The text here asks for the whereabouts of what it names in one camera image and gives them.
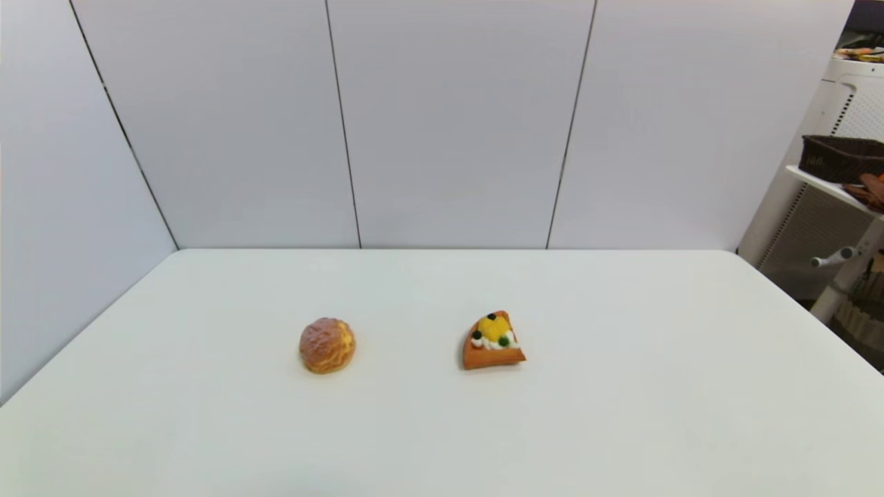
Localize colourful items on purifier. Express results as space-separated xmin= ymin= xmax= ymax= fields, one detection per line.
xmin=834 ymin=46 xmax=884 ymax=64

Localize white shelf cart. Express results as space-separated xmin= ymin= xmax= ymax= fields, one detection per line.
xmin=738 ymin=57 xmax=884 ymax=301

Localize triangle bread with fruit topping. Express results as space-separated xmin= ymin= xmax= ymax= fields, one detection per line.
xmin=462 ymin=310 xmax=527 ymax=371

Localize white crank handle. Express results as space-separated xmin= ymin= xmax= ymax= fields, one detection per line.
xmin=811 ymin=246 xmax=861 ymax=269

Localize dark brown wicker basket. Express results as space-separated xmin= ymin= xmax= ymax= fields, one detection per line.
xmin=799 ymin=135 xmax=884 ymax=184

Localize white side table frame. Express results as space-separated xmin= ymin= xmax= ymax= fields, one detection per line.
xmin=785 ymin=164 xmax=884 ymax=324

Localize tan woven basket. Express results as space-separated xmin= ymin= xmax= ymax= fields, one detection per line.
xmin=832 ymin=257 xmax=884 ymax=373

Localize round brown cream puff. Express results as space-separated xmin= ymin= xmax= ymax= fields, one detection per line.
xmin=298 ymin=317 xmax=357 ymax=375

